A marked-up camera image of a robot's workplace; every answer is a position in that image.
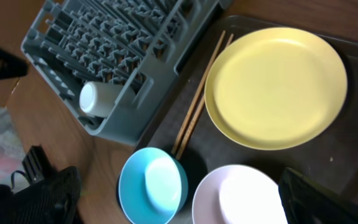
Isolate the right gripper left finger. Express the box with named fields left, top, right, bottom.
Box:
left=0, top=166, right=81, bottom=224

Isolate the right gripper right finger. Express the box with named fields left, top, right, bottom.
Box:
left=278, top=167, right=358, bottom=224

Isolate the pink bowl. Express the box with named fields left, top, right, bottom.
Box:
left=192, top=164, right=287, bottom=224

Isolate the white cup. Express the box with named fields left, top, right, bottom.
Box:
left=79, top=82, right=124, bottom=118

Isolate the grey dishwasher rack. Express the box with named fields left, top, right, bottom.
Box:
left=21, top=0, right=230, bottom=145

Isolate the dark brown serving tray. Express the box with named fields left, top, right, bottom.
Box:
left=135, top=15, right=358, bottom=224

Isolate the light blue bowl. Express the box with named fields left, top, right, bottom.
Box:
left=118, top=147, right=188, bottom=224

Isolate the yellow plate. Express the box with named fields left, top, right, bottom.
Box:
left=204, top=27, right=348, bottom=151

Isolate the right wooden chopstick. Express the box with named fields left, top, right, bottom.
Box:
left=178, top=42, right=223, bottom=161

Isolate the wooden chopstick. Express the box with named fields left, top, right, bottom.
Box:
left=178, top=42, right=223, bottom=161
left=171, top=30, right=226, bottom=160

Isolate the left wooden chopstick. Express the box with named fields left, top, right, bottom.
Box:
left=171, top=30, right=226, bottom=160

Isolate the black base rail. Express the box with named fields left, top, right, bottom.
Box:
left=11, top=145, right=57, bottom=188

